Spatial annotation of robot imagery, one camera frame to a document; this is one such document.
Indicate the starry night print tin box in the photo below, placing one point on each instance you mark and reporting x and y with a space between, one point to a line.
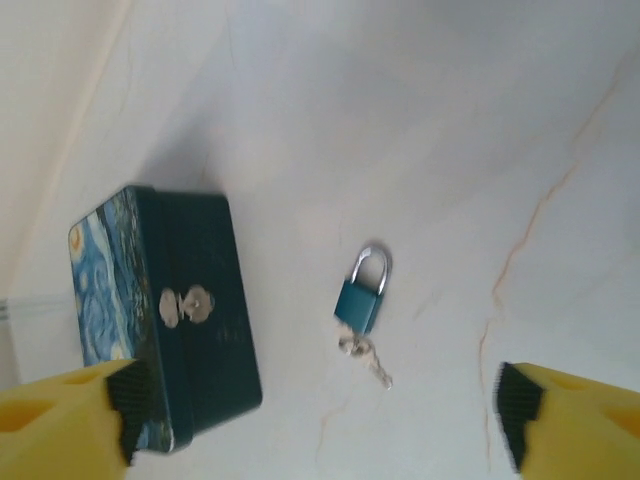
200 310

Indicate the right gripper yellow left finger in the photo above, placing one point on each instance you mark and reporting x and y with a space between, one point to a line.
55 430

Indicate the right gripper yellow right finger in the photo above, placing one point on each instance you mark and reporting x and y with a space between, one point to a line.
585 430

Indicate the teal padlock with silver shackle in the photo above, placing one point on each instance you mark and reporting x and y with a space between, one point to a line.
357 305

